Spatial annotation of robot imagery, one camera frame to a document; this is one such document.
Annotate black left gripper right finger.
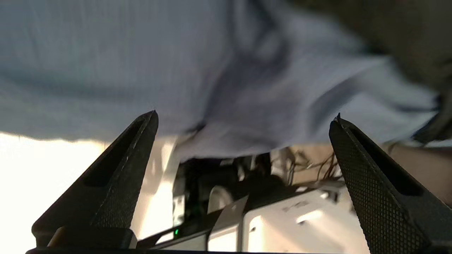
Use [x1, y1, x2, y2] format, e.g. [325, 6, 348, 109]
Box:
[328, 113, 452, 254]

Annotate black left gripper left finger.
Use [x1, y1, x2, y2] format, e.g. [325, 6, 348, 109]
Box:
[31, 110, 159, 249]

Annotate black moon print T-shirt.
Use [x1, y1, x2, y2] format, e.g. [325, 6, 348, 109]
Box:
[290, 0, 452, 145]

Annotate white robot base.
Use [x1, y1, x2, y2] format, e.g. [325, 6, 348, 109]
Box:
[136, 153, 371, 253]

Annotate blue bed sheet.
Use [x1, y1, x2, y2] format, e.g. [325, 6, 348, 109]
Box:
[0, 0, 452, 163]

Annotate beige upholstered bed frame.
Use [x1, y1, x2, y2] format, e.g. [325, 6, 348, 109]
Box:
[383, 141, 452, 208]

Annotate tangled black floor cables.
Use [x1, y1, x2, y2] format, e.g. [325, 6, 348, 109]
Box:
[282, 150, 344, 182]

